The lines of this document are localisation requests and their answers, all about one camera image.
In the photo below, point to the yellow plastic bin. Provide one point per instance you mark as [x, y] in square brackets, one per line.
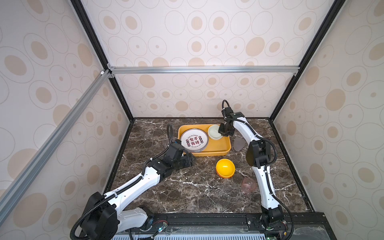
[212, 147]

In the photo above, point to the right black frame post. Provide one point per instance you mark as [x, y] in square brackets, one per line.
[313, 47]

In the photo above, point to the left black frame post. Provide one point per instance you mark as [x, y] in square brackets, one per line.
[97, 47]

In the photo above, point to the yellow plastic bowl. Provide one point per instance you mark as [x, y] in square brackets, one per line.
[225, 166]

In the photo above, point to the pink translucent cup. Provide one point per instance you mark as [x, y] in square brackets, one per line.
[248, 185]

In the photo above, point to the grey translucent cup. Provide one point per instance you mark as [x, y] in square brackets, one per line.
[239, 144]

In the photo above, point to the orange plastic bowl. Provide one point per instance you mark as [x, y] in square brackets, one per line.
[226, 175]

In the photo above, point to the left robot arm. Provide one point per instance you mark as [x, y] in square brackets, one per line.
[105, 214]

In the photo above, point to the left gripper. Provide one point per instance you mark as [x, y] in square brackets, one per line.
[188, 159]

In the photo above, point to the horizontal aluminium bar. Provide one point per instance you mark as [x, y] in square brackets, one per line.
[202, 70]

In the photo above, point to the cream and orange bowl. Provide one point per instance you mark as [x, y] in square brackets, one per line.
[213, 132]

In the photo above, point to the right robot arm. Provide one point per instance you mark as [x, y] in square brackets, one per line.
[261, 154]

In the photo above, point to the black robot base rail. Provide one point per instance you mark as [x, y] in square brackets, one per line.
[297, 226]

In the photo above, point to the diagonal aluminium bar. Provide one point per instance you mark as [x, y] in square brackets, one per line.
[34, 167]

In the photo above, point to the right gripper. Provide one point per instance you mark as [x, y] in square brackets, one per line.
[221, 130]

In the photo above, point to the black frame post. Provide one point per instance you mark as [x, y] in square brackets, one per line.
[97, 47]
[313, 47]

